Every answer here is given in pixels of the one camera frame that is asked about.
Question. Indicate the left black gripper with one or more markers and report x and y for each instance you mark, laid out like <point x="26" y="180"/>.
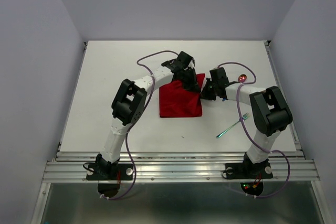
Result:
<point x="193" y="85"/>

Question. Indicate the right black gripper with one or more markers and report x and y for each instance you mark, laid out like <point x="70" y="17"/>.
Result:
<point x="205" y="94"/>

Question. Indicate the red cloth napkin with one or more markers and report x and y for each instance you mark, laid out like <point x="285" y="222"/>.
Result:
<point x="176" y="102"/>

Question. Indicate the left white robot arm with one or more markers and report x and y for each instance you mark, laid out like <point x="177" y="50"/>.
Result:
<point x="131" y="100"/>

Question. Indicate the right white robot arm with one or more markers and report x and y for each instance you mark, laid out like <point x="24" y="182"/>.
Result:
<point x="270" y="112"/>

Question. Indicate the iridescent metal spoon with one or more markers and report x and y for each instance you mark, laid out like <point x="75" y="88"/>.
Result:
<point x="242" y="78"/>

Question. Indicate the iridescent metal fork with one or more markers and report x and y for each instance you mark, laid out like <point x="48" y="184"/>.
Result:
<point x="244" y="117"/>

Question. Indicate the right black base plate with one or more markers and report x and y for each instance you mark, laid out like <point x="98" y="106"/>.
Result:
<point x="246" y="171"/>

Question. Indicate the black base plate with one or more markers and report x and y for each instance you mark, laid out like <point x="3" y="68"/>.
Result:
<point x="246" y="171"/>
<point x="120" y="172"/>

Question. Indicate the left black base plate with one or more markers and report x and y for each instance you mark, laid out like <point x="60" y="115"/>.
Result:
<point x="120" y="172"/>

